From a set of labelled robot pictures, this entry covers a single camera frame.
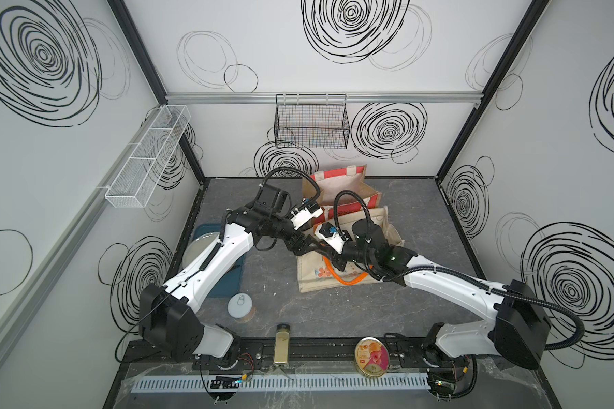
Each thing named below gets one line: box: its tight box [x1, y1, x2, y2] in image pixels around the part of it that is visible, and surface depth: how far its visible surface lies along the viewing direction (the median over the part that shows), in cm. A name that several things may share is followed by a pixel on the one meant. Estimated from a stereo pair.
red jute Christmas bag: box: [301, 164, 383, 219], surface depth 94 cm
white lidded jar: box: [226, 292, 256, 323], surface depth 80 cm
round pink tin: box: [354, 336, 390, 378], surface depth 72 cm
